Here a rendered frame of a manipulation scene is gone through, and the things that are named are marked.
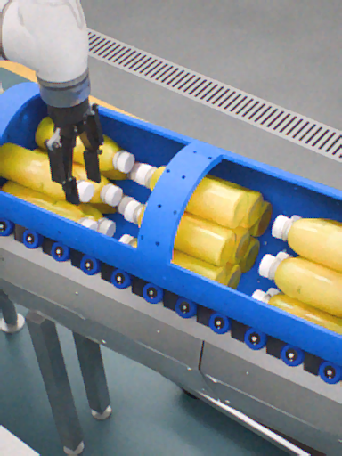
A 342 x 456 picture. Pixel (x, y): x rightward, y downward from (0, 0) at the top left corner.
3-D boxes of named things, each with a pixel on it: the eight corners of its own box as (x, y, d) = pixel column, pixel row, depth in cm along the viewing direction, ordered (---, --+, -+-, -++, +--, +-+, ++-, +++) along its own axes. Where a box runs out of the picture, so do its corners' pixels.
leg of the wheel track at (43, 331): (76, 460, 255) (40, 327, 210) (60, 451, 258) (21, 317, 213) (87, 444, 258) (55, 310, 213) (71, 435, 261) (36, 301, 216)
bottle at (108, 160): (59, 116, 186) (136, 144, 179) (50, 149, 188) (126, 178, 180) (39, 113, 180) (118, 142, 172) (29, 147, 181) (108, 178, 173)
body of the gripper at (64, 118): (69, 114, 150) (77, 155, 156) (98, 87, 155) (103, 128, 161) (34, 101, 153) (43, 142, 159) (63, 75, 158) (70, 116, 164)
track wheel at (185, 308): (194, 296, 167) (199, 295, 168) (173, 295, 169) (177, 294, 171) (194, 320, 167) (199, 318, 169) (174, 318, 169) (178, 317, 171)
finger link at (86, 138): (63, 118, 159) (68, 111, 159) (83, 150, 169) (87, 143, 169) (81, 124, 157) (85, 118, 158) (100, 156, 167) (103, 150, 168)
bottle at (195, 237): (240, 236, 162) (151, 201, 170) (231, 225, 155) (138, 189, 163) (224, 272, 161) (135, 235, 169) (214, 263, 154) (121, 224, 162)
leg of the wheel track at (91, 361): (103, 423, 263) (75, 287, 218) (88, 415, 265) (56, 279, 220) (115, 409, 266) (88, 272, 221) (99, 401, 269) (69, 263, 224)
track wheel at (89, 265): (97, 254, 176) (102, 253, 178) (77, 253, 178) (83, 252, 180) (98, 276, 176) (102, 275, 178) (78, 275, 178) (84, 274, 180)
